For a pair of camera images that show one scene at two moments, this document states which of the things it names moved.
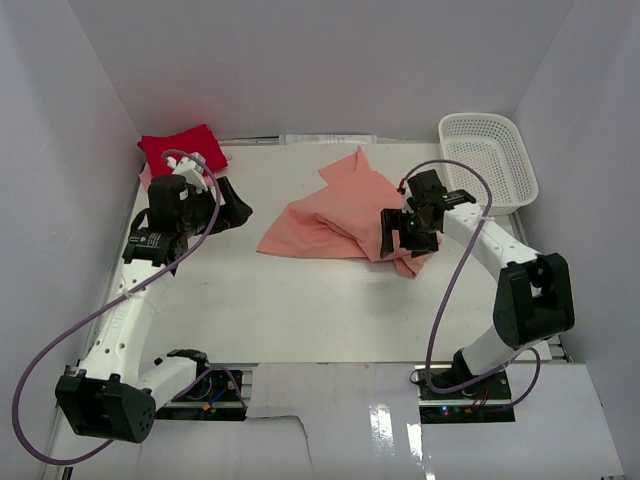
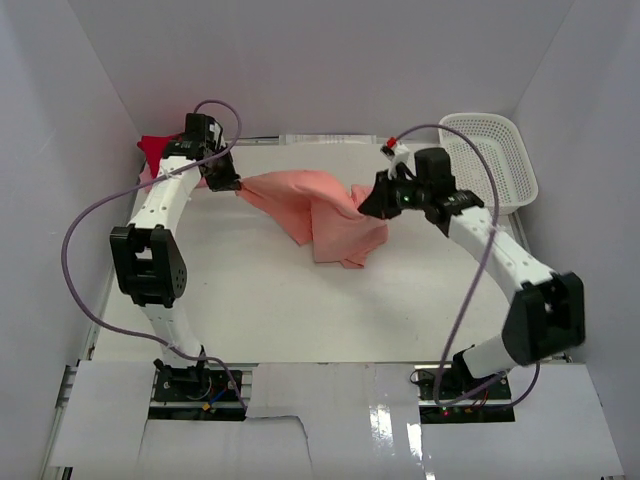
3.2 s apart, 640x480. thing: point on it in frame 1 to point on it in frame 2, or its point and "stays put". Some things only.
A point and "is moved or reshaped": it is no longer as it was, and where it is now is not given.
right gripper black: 390,220 to 378,203
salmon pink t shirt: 343,219 is moved or reshaped
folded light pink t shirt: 146,177 stays put
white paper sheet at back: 327,139 stays put
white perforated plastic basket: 496,145 stays put
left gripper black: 234,212 to 229,182
